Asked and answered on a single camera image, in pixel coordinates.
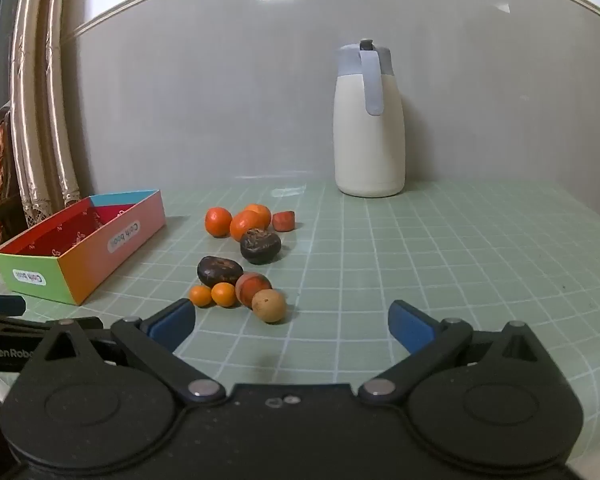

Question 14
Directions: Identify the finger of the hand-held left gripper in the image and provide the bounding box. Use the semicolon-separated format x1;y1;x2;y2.
0;313;103;334
0;293;27;315

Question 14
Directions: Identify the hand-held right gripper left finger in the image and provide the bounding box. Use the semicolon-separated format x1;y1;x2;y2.
30;298;227;406

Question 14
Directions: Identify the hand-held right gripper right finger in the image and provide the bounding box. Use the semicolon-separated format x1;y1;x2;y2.
357;300;556;404

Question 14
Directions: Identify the dark passion fruit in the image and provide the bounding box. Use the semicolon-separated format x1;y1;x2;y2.
197;255;244;289
239;228;282;265

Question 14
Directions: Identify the red-orange round fruit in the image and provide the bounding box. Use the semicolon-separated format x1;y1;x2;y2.
235;272;271;307

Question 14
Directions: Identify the brown round longan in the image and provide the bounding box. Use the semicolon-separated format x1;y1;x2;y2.
251;289;287;324

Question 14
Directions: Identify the colourful cardboard box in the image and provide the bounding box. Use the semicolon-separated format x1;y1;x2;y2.
0;189;167;307

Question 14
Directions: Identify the tangerine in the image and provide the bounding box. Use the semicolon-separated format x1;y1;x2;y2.
245;203;272;229
204;207;234;238
229;210;264;242

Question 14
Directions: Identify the cream thermos jug grey lid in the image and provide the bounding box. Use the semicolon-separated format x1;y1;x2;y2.
333;39;406;198

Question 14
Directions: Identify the beige satin curtain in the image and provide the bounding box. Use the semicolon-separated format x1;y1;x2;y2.
9;0;89;230

